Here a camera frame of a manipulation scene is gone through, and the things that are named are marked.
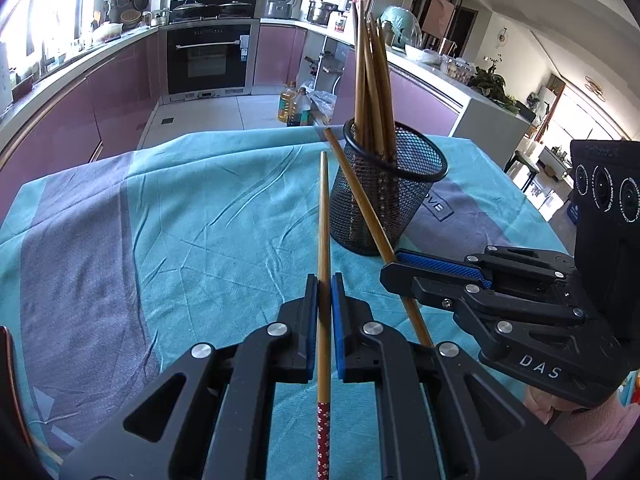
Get white kitchen island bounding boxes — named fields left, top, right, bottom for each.
left=449, top=84, right=537, bottom=167

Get wooden chopstick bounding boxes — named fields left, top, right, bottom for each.
left=369, top=17, right=395, bottom=246
left=353, top=0, right=365, bottom=246
left=323, top=127, right=435, bottom=349
left=315, top=151, right=334, bottom=480
left=361, top=7, right=385, bottom=246

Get green dome food cover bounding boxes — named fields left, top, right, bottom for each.
left=382, top=5, right=424, bottom=51

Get person's right forearm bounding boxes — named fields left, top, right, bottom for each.
left=544, top=369, right=640, bottom=467

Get black mesh utensil holder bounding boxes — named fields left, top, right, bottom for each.
left=330, top=119, right=449, bottom=257

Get clear plastic bag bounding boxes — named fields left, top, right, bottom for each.
left=307, top=90, right=335, bottom=124

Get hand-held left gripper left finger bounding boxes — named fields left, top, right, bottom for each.
left=57, top=274, right=321, bottom=480

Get black built-in oven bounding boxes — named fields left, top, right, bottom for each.
left=164, top=22, right=254, bottom=97

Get person's right hand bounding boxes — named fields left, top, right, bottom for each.
left=523, top=386, right=557, bottom=427

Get yellow cooking oil bottle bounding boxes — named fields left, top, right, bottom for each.
left=277, top=81, right=299, bottom=124

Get white bowl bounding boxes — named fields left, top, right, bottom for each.
left=403, top=43, right=444, bottom=65

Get teal and grey tablecloth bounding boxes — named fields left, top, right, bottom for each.
left=0, top=127, right=576, bottom=480

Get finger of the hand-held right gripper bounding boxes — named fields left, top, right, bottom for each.
left=394, top=245, right=577, bottom=289
left=379, top=263, right=586, bottom=323

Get black stool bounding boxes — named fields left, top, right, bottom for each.
left=504, top=149, right=544, bottom=192

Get black lidded wok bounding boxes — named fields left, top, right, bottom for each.
left=172, top=0, right=209, bottom=19

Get black lidded pan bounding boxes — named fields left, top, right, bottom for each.
left=217, top=0, right=254, bottom=17

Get kitchen window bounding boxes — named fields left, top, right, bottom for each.
left=0, top=0, right=103, bottom=63

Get clear food containers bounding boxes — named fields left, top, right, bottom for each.
left=442, top=57, right=476, bottom=81

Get steel stock pot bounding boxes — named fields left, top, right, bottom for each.
left=305, top=0, right=337, bottom=26

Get pink base cabinets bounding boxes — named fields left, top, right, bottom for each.
left=0, top=26, right=169, bottom=222
left=252, top=22, right=461, bottom=137

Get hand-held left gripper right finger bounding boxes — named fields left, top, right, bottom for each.
left=330, top=272, right=587, bottom=480

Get green potted plant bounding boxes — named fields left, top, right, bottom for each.
left=469, top=64, right=522, bottom=112

